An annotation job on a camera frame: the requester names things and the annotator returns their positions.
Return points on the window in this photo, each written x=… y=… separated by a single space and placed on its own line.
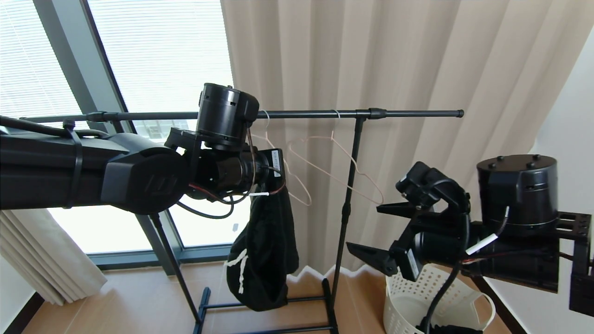
x=162 y=46

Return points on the white laundry basket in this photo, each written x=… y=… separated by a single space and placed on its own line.
x=408 y=306

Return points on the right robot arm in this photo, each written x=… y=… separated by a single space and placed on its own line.
x=517 y=190

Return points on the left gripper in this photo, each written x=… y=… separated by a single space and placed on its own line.
x=232 y=171

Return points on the black garment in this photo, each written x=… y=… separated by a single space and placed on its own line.
x=455 y=330

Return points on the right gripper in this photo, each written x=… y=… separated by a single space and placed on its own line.
x=510 y=260

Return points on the black clothes rack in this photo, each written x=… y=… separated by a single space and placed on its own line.
x=403 y=113

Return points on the pink clothes hanger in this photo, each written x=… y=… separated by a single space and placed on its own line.
x=267 y=126
x=332 y=135

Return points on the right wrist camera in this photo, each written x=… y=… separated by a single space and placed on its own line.
x=431 y=185

